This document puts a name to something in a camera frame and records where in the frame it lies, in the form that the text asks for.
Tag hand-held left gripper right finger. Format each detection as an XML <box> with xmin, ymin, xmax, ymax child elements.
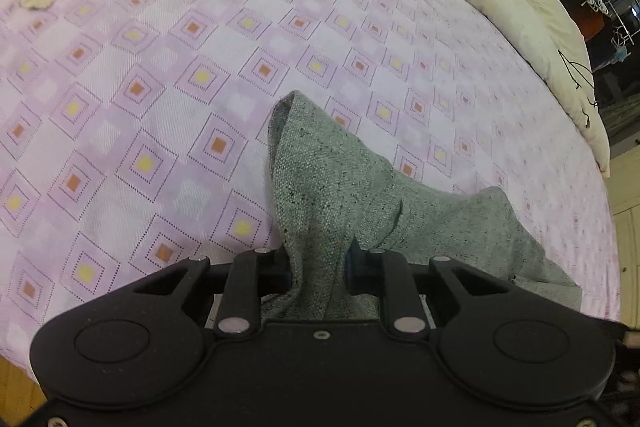
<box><xmin>345</xmin><ymin>239</ymin><xmax>511</xmax><ymax>338</ymax></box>

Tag purple checked bed sheet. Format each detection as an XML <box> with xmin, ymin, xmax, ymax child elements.
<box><xmin>0</xmin><ymin>0</ymin><xmax>623</xmax><ymax>370</ymax></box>

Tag grey speckled pants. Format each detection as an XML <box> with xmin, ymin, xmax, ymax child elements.
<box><xmin>260</xmin><ymin>90</ymin><xmax>583</xmax><ymax>322</ymax></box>

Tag metal clothes drying rack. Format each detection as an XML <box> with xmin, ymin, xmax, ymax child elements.
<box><xmin>550</xmin><ymin>0</ymin><xmax>640</xmax><ymax>60</ymax></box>

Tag cream cabinet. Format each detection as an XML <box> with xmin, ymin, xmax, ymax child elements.
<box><xmin>609</xmin><ymin>194</ymin><xmax>640</xmax><ymax>313</ymax></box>

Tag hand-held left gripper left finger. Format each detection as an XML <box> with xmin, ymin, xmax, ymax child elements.
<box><xmin>132</xmin><ymin>248</ymin><xmax>293</xmax><ymax>338</ymax></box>

